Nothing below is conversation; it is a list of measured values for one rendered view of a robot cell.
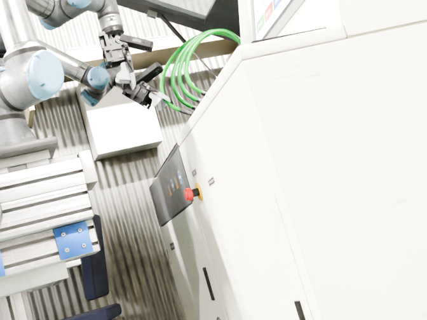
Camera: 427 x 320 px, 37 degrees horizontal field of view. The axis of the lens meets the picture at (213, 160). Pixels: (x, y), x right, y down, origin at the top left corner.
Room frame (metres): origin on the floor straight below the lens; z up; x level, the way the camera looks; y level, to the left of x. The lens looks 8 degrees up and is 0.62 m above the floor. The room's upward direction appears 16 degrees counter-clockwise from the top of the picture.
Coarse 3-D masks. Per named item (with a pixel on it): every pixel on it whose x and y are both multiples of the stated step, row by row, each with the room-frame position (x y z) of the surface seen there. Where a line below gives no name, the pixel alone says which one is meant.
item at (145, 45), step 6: (120, 36) 2.00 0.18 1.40; (126, 36) 2.00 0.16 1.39; (132, 36) 2.00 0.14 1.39; (126, 42) 2.00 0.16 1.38; (132, 42) 2.00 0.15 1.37; (138, 42) 2.01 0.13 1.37; (144, 42) 2.01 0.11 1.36; (150, 42) 2.02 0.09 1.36; (138, 48) 2.04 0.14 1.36; (144, 48) 2.02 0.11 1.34; (150, 48) 2.02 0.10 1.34
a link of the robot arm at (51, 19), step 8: (32, 0) 1.85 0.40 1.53; (40, 0) 1.87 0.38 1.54; (48, 0) 1.90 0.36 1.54; (32, 8) 1.87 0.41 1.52; (40, 8) 1.88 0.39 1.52; (48, 8) 1.90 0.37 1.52; (56, 8) 1.93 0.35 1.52; (40, 16) 1.92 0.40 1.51; (48, 16) 1.92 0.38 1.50; (56, 16) 1.94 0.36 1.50; (64, 16) 1.94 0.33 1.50; (48, 24) 1.97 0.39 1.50; (56, 24) 1.97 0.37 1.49
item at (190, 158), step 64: (320, 0) 1.28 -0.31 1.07; (384, 0) 1.22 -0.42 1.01; (256, 64) 1.13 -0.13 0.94; (320, 64) 1.17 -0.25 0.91; (384, 64) 1.20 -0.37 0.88; (256, 128) 1.16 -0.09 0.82; (320, 128) 1.16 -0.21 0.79; (384, 128) 1.19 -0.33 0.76; (256, 192) 1.26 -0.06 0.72; (320, 192) 1.15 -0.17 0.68; (384, 192) 1.18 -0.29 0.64; (256, 256) 1.38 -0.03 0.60; (320, 256) 1.14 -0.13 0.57; (384, 256) 1.17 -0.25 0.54
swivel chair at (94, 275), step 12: (96, 216) 3.79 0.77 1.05; (96, 228) 3.75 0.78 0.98; (84, 264) 3.51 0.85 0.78; (96, 264) 3.62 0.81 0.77; (84, 276) 3.51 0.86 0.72; (96, 276) 3.58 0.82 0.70; (96, 288) 3.55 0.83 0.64; (108, 288) 3.91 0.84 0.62; (84, 312) 3.75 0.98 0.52; (96, 312) 3.35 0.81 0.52; (108, 312) 3.39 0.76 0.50; (120, 312) 3.76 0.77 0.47
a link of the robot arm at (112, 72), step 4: (100, 64) 2.39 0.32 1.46; (104, 64) 2.39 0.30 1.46; (104, 68) 2.38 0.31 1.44; (112, 68) 2.37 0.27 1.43; (116, 68) 2.37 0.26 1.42; (108, 72) 2.37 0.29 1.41; (112, 72) 2.36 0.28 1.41; (116, 72) 2.36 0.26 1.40; (112, 76) 2.36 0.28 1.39; (112, 80) 2.37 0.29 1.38; (112, 84) 2.38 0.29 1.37
